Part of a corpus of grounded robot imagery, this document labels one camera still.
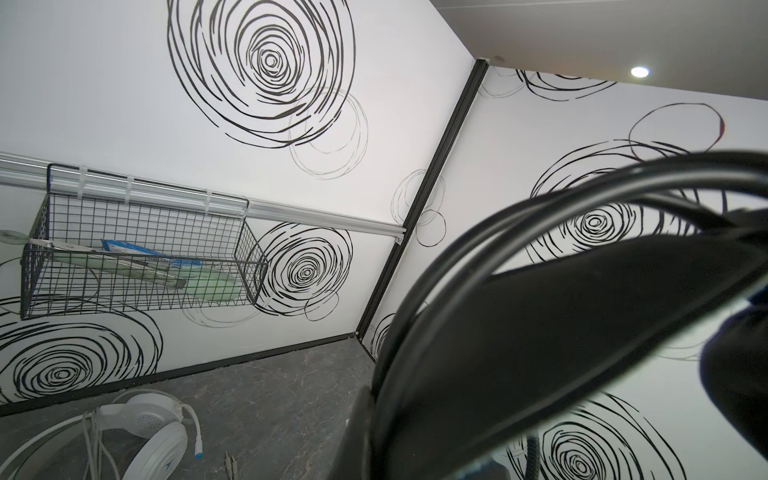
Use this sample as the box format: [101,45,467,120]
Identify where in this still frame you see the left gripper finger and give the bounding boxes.
[327,386,375,480]

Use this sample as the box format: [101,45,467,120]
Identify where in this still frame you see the black blue headphones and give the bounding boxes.
[370,151,767,479]

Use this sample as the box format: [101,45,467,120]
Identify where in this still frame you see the white headphones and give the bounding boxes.
[0,388,241,480]

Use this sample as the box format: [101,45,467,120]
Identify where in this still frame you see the aluminium wall rail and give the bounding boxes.
[1,152,405,243]

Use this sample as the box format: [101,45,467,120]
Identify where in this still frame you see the black wire basket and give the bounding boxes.
[1,164,268,319]

